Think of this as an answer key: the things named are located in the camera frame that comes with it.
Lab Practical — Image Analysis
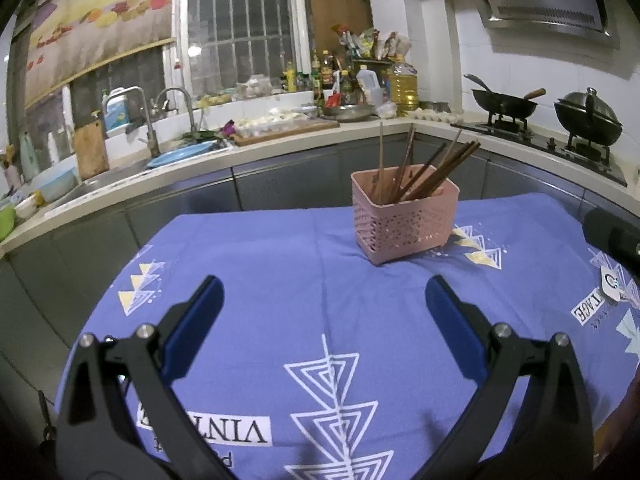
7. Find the flat wooden board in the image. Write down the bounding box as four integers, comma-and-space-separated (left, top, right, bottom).
230, 118, 342, 148

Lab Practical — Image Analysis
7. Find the large cooking oil bottle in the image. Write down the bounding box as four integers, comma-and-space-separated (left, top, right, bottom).
385, 59, 421, 114

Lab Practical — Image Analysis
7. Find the black wok with lid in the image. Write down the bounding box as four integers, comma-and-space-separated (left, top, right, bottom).
553, 87, 625, 154

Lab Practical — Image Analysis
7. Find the small wooden cutting board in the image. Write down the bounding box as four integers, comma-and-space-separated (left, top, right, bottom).
73, 120, 110, 180

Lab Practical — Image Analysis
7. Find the bunch of seasoning packets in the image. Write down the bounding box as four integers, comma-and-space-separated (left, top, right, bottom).
334, 24, 414, 62

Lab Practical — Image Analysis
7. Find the barred kitchen window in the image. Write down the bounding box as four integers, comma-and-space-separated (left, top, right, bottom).
174, 0, 315, 97

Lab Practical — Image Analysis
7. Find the light blue plastic tub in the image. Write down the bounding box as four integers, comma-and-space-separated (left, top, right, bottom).
37, 167, 81, 204

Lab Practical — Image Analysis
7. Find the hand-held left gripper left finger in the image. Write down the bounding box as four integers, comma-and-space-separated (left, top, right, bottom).
54, 275, 225, 480

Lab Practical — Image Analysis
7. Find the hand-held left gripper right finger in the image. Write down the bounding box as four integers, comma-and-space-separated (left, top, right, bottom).
414, 275, 595, 480

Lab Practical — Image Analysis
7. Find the green leafy vegetable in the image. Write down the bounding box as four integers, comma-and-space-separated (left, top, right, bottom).
174, 119, 237, 143

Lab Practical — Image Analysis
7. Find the fruit print roller blind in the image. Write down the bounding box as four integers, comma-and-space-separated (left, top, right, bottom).
22, 0, 177, 109

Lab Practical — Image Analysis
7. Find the white bowl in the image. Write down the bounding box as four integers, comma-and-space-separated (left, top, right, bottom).
13, 194, 39, 220

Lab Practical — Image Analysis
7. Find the row of condiment bottles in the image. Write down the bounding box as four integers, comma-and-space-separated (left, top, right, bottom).
284, 49, 362, 107

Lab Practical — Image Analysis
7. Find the blue plastic basin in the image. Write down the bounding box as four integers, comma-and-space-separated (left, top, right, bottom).
146, 139, 217, 170

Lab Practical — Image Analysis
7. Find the brown cardboard sheet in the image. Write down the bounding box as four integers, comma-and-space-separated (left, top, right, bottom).
307, 0, 374, 56

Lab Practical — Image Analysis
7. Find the clear egg tray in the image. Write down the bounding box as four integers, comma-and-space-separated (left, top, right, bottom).
234, 109, 312, 139

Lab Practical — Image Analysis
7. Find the white plastic jug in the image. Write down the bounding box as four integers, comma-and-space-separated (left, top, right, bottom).
355, 68, 381, 106

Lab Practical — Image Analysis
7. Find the pink perforated plastic basket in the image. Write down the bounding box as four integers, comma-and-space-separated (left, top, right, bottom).
350, 162, 461, 266

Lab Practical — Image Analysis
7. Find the green bowl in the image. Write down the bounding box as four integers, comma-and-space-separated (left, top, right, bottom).
0, 203, 17, 242

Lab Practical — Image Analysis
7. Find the curved chrome faucet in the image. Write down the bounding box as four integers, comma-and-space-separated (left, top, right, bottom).
153, 86, 200, 134

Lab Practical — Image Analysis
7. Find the bundle of brown chopsticks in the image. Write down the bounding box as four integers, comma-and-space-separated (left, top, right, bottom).
372, 120, 482, 206

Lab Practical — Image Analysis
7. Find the egg carton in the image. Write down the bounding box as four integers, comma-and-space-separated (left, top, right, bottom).
407, 107, 464, 124

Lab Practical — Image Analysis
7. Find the pale green bottle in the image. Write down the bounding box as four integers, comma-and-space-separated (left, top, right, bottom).
19, 132, 39, 181

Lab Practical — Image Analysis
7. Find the angular chrome faucet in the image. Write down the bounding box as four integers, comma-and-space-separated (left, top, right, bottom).
102, 85, 162, 159

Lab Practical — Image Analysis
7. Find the black gas stove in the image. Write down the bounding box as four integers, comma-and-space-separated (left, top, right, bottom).
449, 119, 629, 189

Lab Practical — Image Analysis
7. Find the steel kitchen sink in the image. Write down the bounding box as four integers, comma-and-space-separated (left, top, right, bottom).
49, 147, 232, 207

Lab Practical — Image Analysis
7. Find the black wok with wooden handle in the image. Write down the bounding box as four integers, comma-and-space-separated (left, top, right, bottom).
463, 73, 547, 129

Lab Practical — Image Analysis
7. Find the blue printed tablecloth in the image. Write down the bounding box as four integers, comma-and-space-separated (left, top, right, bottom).
54, 192, 640, 480

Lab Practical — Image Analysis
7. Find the shallow metal bowl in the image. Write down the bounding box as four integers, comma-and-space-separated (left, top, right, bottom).
322, 103, 377, 123

